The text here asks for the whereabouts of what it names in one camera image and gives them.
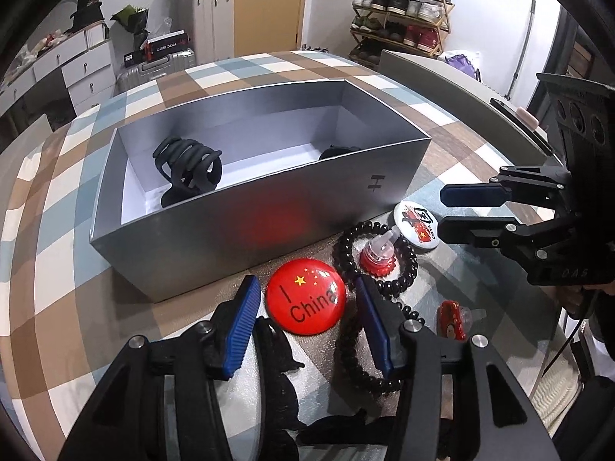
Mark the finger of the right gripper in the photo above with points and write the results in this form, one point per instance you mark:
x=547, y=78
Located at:
x=481, y=232
x=482, y=194

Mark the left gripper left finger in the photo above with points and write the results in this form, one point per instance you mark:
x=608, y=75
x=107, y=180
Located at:
x=232, y=325

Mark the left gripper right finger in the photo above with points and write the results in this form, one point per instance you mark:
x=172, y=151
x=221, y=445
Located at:
x=381, y=320

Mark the white round pin badge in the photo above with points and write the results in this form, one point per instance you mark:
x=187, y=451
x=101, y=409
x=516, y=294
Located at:
x=417, y=224

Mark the red China pin badge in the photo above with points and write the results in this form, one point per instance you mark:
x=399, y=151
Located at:
x=305, y=297

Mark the black bat hair clip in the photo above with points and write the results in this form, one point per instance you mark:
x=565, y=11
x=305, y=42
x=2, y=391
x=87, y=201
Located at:
x=281, y=430

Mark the red small toy bottle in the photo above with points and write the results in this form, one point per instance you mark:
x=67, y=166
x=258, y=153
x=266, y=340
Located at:
x=378, y=257

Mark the grey bed footboard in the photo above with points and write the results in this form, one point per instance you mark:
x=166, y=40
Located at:
x=469, y=101

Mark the grey cardboard box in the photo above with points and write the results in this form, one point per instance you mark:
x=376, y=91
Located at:
x=301, y=161

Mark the plaid bed sheet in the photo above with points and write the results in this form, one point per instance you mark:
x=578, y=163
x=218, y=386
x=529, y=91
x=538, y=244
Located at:
x=65, y=314

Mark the wooden shoe rack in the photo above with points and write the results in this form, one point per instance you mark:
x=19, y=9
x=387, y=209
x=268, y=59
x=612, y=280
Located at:
x=418, y=27

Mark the silver suitcase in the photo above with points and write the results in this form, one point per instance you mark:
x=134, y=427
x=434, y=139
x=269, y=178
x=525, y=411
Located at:
x=144, y=72

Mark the wooden door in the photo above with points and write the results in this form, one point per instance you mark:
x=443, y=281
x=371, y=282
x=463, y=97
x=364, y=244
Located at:
x=267, y=25

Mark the white drawer desk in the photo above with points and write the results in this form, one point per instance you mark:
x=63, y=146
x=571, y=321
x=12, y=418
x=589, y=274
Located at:
x=86, y=61

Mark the black hat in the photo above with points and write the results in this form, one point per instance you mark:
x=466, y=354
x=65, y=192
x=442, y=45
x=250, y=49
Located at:
x=87, y=13

